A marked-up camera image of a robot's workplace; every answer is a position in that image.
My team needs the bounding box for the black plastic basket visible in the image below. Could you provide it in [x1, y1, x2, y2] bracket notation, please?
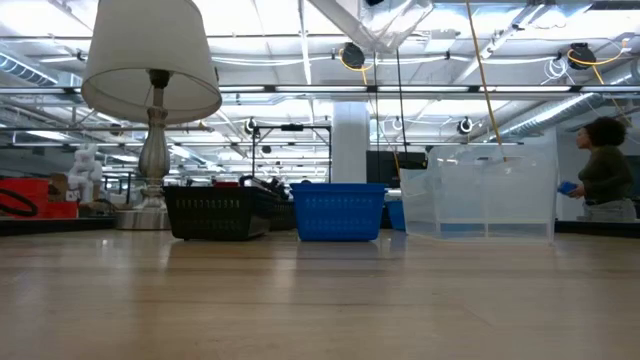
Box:
[163, 185, 282, 197]
[269, 199, 297, 232]
[164, 192, 281, 242]

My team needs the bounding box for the yellow hanging cable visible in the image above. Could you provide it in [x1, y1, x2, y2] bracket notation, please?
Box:
[464, 0, 507, 164]

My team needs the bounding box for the white figure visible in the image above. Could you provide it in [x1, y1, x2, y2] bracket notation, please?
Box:
[67, 144, 104, 204]

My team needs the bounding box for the white shade silver table lamp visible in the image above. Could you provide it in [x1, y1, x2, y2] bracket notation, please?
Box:
[80, 0, 224, 231]

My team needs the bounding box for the black background frame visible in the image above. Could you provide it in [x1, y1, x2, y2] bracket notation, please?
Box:
[251, 123, 333, 185]

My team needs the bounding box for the black ceiling cable reel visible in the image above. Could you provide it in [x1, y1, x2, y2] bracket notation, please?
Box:
[567, 42, 597, 71]
[339, 42, 367, 71]

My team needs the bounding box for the person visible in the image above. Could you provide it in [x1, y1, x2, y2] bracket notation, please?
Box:
[556, 116, 639, 222]

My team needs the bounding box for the blue plastic basket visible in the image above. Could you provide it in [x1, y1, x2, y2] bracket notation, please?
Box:
[383, 199, 407, 232]
[291, 182, 389, 194]
[293, 189, 387, 243]

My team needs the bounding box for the black looped cable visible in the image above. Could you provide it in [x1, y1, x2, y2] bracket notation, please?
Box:
[394, 47, 429, 171]

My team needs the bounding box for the clear plastic basket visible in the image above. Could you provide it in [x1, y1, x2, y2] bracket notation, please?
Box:
[428, 143, 560, 237]
[399, 168, 557, 244]

